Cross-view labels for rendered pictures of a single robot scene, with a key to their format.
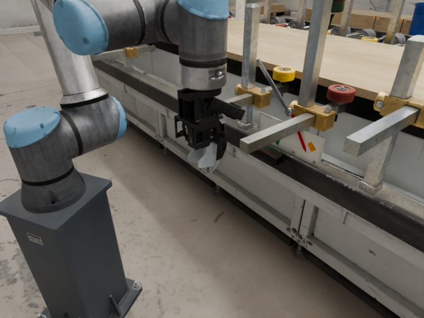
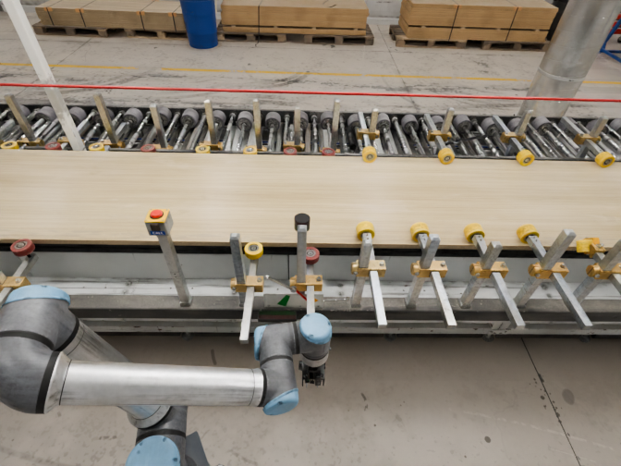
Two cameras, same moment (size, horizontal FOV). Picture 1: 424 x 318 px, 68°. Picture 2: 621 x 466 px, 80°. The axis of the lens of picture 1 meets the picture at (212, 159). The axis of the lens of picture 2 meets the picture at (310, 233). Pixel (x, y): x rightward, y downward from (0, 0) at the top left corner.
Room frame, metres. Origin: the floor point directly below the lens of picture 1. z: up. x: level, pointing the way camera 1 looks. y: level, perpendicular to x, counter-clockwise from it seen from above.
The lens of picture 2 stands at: (0.29, 0.48, 2.09)
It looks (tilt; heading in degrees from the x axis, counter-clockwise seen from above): 44 degrees down; 306
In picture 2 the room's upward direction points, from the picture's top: 3 degrees clockwise
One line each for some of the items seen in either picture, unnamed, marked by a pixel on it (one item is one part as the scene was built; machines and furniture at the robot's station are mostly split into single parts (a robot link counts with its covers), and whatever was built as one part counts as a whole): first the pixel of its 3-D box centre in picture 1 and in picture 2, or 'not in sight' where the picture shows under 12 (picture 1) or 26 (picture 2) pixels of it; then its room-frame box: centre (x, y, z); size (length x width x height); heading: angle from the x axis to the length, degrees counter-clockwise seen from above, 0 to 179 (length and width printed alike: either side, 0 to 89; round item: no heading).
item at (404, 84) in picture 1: (387, 136); (359, 280); (0.70, -0.44, 0.86); 0.03 x 0.03 x 0.48; 39
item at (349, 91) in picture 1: (338, 104); (310, 261); (0.94, -0.40, 0.85); 0.08 x 0.08 x 0.11
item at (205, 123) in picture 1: (200, 114); (312, 365); (0.60, 0.02, 0.97); 0.09 x 0.08 x 0.12; 130
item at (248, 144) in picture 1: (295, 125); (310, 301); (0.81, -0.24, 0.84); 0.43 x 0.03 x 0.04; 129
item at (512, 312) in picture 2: not in sight; (494, 273); (0.27, -0.76, 0.95); 0.50 x 0.04 x 0.04; 129
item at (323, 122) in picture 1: (311, 114); (306, 282); (0.88, -0.30, 0.85); 0.13 x 0.06 x 0.05; 39
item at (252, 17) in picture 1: (248, 79); (240, 275); (1.09, -0.13, 0.89); 0.03 x 0.03 x 0.48; 39
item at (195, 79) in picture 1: (204, 74); (314, 350); (0.60, 0.01, 1.05); 0.10 x 0.09 x 0.05; 40
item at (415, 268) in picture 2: not in sight; (428, 269); (0.49, -0.61, 0.95); 0.13 x 0.06 x 0.05; 39
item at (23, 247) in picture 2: not in sight; (27, 252); (1.93, 0.36, 0.85); 0.08 x 0.08 x 0.11
